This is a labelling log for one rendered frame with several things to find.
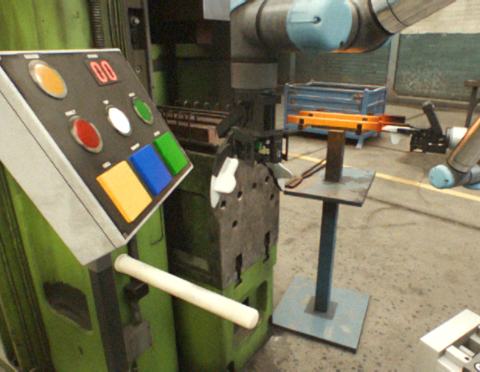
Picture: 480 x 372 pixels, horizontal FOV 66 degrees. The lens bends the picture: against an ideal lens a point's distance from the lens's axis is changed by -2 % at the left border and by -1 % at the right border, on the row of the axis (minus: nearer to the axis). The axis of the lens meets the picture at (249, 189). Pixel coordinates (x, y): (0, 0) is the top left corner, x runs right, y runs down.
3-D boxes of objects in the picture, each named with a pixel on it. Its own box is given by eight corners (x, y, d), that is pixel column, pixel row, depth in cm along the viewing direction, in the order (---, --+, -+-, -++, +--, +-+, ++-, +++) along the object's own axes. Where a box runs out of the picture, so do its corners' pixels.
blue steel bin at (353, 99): (383, 137, 520) (390, 84, 494) (362, 148, 461) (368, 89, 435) (308, 126, 588) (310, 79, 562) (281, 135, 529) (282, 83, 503)
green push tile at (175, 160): (188, 162, 76) (168, 131, 74) (177, 174, 69) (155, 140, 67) (181, 166, 77) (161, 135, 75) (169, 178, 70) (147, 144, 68)
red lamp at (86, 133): (109, 147, 53) (105, 117, 51) (81, 155, 49) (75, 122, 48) (95, 144, 55) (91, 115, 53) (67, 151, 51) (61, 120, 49)
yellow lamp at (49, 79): (74, 94, 51) (68, 62, 49) (41, 98, 47) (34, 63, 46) (60, 93, 52) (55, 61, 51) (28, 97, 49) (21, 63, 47)
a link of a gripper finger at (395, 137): (379, 143, 127) (408, 146, 124) (381, 126, 125) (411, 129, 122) (380, 141, 130) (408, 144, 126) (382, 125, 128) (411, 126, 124)
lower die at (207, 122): (246, 137, 124) (246, 111, 121) (208, 151, 108) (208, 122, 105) (156, 124, 145) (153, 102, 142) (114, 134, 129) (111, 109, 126)
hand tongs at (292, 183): (335, 152, 194) (335, 149, 193) (343, 153, 192) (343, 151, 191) (282, 187, 146) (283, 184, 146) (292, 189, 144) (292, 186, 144)
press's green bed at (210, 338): (274, 333, 165) (277, 242, 148) (226, 394, 136) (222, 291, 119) (181, 292, 193) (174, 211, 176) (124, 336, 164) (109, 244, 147)
